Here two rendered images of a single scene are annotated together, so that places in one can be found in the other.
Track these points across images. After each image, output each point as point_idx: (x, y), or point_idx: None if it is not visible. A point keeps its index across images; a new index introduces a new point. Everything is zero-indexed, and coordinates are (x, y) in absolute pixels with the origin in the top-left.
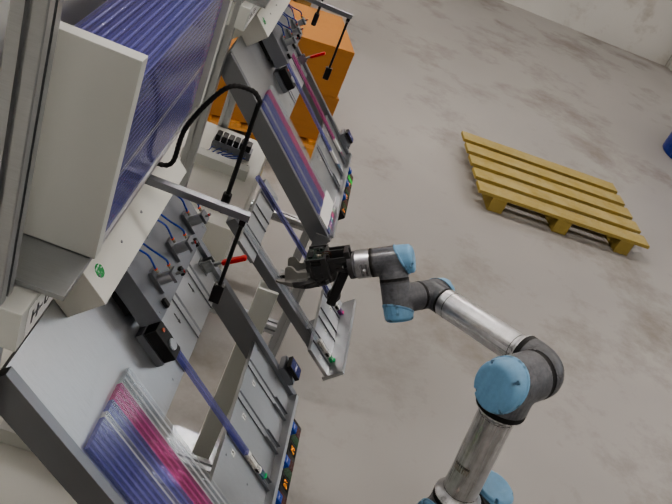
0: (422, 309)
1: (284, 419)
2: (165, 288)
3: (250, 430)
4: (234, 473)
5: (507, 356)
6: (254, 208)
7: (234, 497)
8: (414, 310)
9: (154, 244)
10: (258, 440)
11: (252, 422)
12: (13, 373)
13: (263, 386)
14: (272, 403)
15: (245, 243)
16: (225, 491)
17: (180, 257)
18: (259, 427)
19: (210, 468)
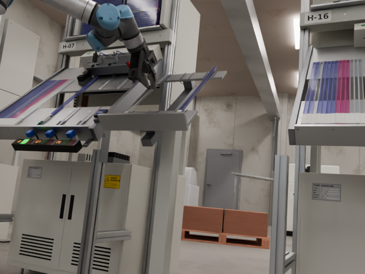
0: (95, 30)
1: None
2: (97, 63)
3: (63, 116)
4: (42, 114)
5: None
6: (189, 73)
7: (32, 117)
8: (94, 32)
9: (113, 58)
10: (58, 119)
11: (67, 115)
12: (63, 67)
13: (89, 115)
14: (81, 121)
15: (158, 76)
16: (35, 113)
17: (114, 61)
18: (65, 118)
19: (101, 231)
